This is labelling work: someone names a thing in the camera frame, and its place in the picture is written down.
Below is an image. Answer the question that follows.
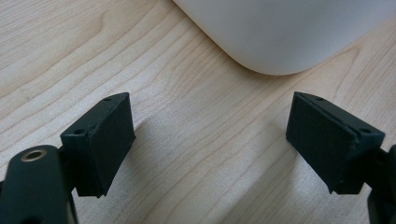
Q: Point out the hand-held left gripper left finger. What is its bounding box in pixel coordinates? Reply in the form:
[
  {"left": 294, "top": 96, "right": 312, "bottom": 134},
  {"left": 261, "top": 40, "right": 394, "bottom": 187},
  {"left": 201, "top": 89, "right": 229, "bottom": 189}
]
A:
[{"left": 60, "top": 91, "right": 136, "bottom": 199}]

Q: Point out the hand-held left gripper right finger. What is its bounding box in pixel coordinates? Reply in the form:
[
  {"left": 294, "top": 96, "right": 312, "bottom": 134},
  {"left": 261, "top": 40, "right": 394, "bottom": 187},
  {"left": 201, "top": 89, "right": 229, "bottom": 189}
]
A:
[{"left": 285, "top": 91, "right": 387, "bottom": 195}]

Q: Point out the white plastic storage bin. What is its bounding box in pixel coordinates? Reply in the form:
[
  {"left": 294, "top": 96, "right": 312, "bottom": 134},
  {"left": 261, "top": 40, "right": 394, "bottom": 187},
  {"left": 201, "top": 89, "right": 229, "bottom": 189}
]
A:
[{"left": 172, "top": 0, "right": 396, "bottom": 77}]

